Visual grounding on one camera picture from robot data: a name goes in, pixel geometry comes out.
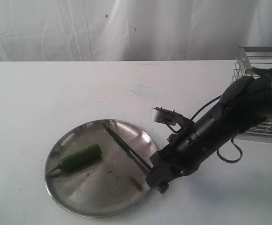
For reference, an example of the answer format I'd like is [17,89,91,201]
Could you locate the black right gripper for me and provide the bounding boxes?
[145,134,199,194]

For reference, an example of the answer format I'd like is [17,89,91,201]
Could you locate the black handled knife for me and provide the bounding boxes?
[103,125,152,175]

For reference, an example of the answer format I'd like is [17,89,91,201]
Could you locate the green chili pepper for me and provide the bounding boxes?
[47,143,102,176]

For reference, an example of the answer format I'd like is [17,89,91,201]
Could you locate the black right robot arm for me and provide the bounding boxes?
[146,68,272,188]

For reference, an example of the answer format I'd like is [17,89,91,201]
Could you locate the round steel plate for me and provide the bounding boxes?
[45,119,157,218]

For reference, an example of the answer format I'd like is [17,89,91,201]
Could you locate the white backdrop curtain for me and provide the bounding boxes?
[0,0,272,61]

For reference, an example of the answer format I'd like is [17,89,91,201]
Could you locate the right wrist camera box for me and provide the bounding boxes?
[152,106,185,126]

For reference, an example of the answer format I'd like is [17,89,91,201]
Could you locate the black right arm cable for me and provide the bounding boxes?
[166,84,272,164]

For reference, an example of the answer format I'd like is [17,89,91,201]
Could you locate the steel wire utensil rack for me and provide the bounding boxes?
[231,47,272,143]

